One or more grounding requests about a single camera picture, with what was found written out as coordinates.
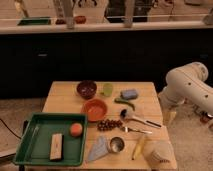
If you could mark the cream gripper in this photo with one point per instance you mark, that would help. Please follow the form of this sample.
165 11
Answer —
168 116

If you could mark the yellow banana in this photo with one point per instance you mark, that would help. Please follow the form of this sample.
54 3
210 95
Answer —
139 146

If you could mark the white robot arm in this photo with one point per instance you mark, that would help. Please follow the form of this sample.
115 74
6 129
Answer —
186 83

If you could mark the orange bowl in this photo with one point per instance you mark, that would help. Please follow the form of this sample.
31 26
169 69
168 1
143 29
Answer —
95 109

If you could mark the dark purple bowl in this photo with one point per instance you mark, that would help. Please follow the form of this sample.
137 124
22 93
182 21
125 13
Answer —
87 89

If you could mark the background red bowl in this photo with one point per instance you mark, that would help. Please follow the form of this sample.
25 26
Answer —
80 19

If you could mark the white paper cup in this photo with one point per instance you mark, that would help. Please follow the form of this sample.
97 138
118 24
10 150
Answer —
160 154

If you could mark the blue sponge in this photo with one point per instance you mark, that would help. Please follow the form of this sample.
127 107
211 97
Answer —
129 94

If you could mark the small metal cup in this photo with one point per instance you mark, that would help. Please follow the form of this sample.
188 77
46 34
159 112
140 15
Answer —
116 144

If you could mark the bunch of dark grapes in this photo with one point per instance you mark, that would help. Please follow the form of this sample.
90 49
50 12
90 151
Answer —
107 125

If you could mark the green cup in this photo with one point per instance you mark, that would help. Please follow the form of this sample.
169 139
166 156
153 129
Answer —
107 89

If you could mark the grey blue cloth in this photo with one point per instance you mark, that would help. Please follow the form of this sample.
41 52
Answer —
98 150

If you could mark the orange fruit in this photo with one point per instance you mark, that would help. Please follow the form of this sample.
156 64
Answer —
76 129

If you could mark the wooden block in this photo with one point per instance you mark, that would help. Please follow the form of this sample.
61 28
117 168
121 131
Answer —
56 147

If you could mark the green plastic tray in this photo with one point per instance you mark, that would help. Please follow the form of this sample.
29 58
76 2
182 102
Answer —
35 145

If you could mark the background green tray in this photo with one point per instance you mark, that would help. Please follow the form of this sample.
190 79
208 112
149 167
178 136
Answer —
34 21

